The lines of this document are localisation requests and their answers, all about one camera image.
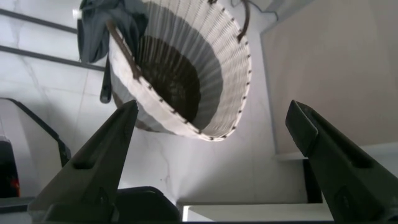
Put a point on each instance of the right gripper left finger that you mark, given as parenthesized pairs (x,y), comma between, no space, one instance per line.
(68,193)

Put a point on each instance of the black clothes rack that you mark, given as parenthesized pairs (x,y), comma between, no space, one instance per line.
(46,57)

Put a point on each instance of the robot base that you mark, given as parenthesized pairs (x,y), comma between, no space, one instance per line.
(34,146)

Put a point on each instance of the dark grey T-shirt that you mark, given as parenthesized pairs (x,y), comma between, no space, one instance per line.
(93,31)

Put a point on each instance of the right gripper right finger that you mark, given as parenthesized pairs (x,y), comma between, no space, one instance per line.
(373,193)

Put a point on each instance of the white laundry basket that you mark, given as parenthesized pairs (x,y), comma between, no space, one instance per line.
(217,77)

